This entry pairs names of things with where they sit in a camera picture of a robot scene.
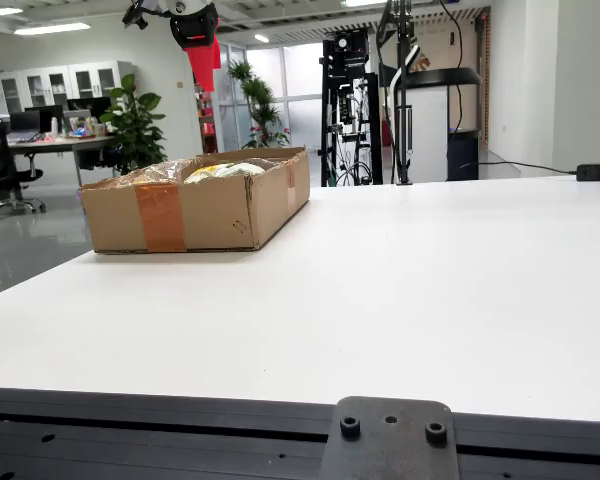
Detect black mounting plate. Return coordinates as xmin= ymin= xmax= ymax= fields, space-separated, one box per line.
xmin=319 ymin=396 xmax=461 ymax=480

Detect broad-leaf potted plant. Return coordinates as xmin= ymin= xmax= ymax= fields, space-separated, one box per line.
xmin=98 ymin=73 xmax=169 ymax=175

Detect red display shelf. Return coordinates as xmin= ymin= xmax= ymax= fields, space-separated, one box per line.
xmin=193 ymin=82 xmax=219 ymax=154

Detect white glass-door wall cabinets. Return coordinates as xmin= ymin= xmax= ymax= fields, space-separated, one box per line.
xmin=0 ymin=60 xmax=134 ymax=116

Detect grey office desk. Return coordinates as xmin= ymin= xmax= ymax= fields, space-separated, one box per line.
xmin=7 ymin=134 xmax=116 ymax=187

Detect black computer monitor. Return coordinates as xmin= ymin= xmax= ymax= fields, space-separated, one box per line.
xmin=8 ymin=110 xmax=42 ymax=134
xmin=67 ymin=96 xmax=112 ymax=119
xmin=24 ymin=104 xmax=65 ymax=132

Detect black office chair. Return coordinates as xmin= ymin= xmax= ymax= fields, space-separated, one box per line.
xmin=0 ymin=122 xmax=47 ymax=220

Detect white kiosk with black top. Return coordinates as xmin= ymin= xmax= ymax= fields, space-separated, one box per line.
xmin=404 ymin=67 xmax=483 ymax=184

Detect brown cardboard box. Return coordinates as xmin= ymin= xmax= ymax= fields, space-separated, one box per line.
xmin=79 ymin=145 xmax=312 ymax=255

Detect black equipment rack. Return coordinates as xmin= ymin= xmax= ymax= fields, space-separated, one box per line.
xmin=318 ymin=27 xmax=384 ymax=188

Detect tall slender potted plant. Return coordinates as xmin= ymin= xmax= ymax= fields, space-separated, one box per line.
xmin=227 ymin=59 xmax=292 ymax=150

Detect black hanging cable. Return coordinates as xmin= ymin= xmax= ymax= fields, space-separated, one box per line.
xmin=439 ymin=0 xmax=465 ymax=132

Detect dark blue bin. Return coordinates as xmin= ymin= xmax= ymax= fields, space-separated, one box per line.
xmin=447 ymin=130 xmax=480 ymax=181

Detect black aluminium rail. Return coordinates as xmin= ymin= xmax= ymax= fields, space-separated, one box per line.
xmin=0 ymin=386 xmax=600 ymax=480

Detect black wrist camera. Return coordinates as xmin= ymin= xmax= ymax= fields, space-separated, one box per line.
xmin=121 ymin=0 xmax=152 ymax=30

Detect yellow snack packet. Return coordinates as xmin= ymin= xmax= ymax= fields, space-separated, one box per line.
xmin=183 ymin=163 xmax=226 ymax=185

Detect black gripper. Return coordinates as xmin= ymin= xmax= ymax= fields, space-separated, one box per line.
xmin=169 ymin=3 xmax=223 ymax=94

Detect black power cable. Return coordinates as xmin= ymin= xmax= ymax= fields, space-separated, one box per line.
xmin=458 ymin=159 xmax=579 ymax=175

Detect packets inside box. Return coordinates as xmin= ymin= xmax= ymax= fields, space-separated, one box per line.
xmin=110 ymin=155 xmax=294 ymax=187

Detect black pole stand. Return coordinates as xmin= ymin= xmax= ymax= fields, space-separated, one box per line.
xmin=376 ymin=0 xmax=421 ymax=186

